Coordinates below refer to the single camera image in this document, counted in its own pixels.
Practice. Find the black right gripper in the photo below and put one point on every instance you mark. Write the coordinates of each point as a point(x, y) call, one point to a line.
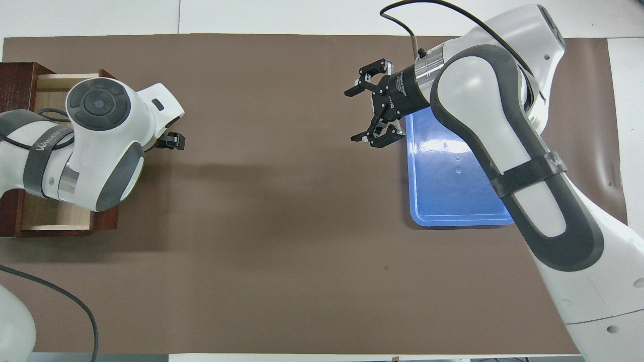
point(405, 93)

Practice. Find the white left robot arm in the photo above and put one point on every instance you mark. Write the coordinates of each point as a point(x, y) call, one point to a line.
point(100, 146)

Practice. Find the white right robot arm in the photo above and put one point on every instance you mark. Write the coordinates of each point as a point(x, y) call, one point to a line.
point(528, 166)

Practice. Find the blue plastic tray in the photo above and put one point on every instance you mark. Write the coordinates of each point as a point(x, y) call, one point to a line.
point(443, 191)

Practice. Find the brown table mat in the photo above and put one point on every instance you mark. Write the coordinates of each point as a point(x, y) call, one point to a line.
point(282, 226)

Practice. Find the dark wooden cabinet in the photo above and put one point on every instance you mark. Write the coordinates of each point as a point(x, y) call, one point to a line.
point(15, 90)

